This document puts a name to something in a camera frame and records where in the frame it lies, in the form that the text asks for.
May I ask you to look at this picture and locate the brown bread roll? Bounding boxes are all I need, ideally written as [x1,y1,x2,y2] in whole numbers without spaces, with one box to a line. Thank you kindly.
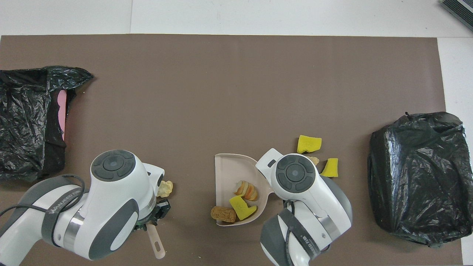
[210,205,237,224]

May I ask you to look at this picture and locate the beige plastic dustpan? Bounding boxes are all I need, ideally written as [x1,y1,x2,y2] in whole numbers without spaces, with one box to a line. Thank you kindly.
[214,153,276,227]

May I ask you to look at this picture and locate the small yellow sponge piece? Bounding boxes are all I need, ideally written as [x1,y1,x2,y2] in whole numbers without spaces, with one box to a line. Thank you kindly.
[320,158,339,178]

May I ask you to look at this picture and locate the pink plastic bin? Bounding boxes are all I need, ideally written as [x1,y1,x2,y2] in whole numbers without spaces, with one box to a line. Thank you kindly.
[56,90,68,141]

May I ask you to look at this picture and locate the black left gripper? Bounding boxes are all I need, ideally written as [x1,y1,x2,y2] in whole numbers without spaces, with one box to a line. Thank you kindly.
[135,198,171,232]

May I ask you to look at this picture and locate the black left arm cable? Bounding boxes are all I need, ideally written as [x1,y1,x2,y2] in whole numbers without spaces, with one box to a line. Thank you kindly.
[0,174,86,222]

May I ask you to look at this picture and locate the golden croissant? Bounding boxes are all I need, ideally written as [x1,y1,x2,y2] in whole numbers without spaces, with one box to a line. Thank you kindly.
[234,180,259,202]

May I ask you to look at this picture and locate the brown table mat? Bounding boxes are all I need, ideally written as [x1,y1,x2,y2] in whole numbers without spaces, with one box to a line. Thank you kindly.
[0,34,463,266]

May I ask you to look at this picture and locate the wide yellow sponge piece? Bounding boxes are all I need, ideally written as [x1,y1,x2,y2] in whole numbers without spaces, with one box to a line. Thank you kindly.
[296,134,323,154]

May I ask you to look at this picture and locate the black trash bag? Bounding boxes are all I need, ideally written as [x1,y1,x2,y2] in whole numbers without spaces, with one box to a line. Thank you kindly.
[0,65,95,183]
[367,111,467,248]

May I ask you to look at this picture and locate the beige hand brush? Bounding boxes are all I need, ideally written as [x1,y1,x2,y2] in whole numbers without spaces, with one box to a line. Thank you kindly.
[147,222,166,260]

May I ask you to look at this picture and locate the notched yellow sponge piece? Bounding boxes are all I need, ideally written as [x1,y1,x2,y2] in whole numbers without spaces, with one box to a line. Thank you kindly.
[229,194,258,221]

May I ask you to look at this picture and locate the dark ribbed panel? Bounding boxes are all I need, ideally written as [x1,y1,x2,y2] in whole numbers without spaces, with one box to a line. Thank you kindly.
[440,0,473,32]

